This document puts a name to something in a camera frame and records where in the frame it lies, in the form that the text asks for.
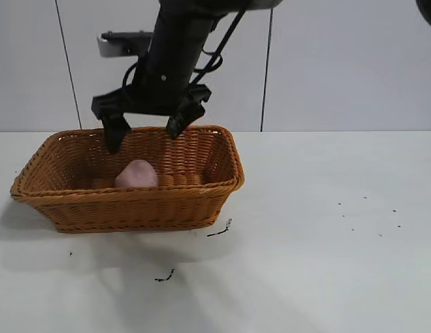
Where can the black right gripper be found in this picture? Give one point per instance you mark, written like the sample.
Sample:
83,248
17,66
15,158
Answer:
166,90

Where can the pink peach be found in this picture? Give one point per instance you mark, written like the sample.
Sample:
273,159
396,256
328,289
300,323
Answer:
137,177

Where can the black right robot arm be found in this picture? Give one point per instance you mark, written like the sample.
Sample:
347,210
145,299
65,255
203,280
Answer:
182,24

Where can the brown woven wicker basket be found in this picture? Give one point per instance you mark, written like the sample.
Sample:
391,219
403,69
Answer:
132,208

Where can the black round joint housing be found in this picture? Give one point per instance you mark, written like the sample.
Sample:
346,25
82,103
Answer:
428,8

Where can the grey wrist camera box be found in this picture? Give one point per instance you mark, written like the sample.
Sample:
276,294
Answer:
121,43

